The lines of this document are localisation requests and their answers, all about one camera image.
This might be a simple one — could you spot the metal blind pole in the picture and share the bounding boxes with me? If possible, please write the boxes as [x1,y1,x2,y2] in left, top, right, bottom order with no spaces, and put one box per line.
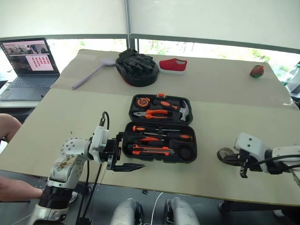
[124,0,132,51]

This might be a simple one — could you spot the black orange handled screwdriver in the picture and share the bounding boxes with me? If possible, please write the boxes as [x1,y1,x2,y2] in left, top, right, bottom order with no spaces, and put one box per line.
[132,125,181,133]
[142,132,195,142]

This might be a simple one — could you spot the black tool case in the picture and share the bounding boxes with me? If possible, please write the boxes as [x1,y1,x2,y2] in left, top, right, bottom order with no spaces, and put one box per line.
[121,93,198,164]

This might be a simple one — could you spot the black orange utility knife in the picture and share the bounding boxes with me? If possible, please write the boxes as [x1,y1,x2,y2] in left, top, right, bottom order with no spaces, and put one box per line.
[131,143,175,157]

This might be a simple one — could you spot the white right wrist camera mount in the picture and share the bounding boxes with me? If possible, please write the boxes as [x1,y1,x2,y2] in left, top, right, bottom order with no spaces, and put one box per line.
[234,132,268,172]

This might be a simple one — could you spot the silver robot leg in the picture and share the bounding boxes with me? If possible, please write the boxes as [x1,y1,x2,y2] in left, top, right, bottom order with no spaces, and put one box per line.
[109,198,144,225]
[164,197,200,225]

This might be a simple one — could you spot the black table frame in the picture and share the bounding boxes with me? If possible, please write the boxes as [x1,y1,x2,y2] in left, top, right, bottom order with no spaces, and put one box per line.
[217,200,300,213]

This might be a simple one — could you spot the red canvas shoe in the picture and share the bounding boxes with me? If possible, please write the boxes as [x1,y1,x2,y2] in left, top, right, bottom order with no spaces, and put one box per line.
[158,58,188,75]

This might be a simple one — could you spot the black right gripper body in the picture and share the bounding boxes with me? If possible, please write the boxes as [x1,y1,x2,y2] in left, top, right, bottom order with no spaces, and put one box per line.
[238,149,251,179]

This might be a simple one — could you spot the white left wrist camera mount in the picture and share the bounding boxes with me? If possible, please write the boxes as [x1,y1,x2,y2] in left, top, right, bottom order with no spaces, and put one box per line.
[88,125,110,165]

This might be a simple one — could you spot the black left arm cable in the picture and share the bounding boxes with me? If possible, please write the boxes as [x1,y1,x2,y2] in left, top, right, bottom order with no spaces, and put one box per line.
[78,111,110,225]

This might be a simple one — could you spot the claw hammer orange black handle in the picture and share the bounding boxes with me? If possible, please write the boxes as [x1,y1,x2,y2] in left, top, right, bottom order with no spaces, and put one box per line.
[153,98,190,122]

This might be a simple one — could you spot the open laptop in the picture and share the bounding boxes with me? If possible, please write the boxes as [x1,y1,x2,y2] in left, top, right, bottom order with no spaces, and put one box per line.
[0,37,61,102]

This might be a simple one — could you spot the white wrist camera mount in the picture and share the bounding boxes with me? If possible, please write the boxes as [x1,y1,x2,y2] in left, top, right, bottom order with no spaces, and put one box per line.
[88,125,110,165]
[234,132,268,172]

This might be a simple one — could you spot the black electrical tape roll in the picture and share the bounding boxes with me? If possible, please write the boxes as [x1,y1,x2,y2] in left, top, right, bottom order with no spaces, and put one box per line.
[216,147,240,166]

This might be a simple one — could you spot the person's bare knee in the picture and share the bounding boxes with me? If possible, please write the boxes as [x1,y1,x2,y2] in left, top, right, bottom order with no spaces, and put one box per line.
[0,113,23,143]

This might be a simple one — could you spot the orange handled pliers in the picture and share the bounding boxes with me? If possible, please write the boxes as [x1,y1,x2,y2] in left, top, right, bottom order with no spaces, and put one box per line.
[133,109,170,120]

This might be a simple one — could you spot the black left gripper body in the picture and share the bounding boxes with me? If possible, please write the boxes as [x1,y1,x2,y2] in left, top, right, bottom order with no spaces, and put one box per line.
[99,132,125,171]

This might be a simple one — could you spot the orange test pen screwdriver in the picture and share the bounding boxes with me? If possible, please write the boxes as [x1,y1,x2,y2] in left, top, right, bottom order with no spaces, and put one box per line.
[139,136,160,143]

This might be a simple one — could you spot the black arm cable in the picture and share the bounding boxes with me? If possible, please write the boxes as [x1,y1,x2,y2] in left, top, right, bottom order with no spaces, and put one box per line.
[247,154,300,170]
[78,111,110,225]

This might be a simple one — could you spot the red green toy ball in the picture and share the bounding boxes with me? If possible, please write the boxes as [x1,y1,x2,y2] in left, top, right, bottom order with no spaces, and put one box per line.
[249,65,265,78]

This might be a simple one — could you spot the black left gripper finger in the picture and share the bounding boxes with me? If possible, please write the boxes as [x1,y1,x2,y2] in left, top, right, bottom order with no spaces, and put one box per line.
[118,131,142,141]
[112,163,146,173]

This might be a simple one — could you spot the grey window frame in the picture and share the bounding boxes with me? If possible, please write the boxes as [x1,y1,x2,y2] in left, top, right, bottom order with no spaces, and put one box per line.
[0,33,300,55]

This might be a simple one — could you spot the black leather boxing pad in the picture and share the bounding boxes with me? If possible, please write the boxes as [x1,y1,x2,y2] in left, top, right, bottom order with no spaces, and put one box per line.
[115,49,159,88]

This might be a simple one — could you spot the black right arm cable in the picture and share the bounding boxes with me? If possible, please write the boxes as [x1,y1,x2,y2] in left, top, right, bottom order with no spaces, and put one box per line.
[247,154,300,170]

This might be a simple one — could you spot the orange black tape measure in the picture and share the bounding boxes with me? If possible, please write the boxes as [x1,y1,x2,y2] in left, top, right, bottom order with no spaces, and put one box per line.
[136,97,151,109]

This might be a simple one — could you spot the silver robot left leg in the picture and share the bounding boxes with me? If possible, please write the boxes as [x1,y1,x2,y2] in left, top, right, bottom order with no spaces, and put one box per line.
[109,198,144,225]

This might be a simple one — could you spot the white side desk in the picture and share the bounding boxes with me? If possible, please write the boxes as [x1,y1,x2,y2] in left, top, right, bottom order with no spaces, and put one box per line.
[0,99,42,110]

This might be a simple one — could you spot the white cable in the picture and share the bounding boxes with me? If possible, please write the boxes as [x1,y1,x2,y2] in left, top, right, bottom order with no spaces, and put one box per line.
[150,191,164,225]

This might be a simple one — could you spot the silver robot right leg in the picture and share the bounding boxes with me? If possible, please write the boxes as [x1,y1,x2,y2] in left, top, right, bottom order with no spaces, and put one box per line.
[164,197,200,225]

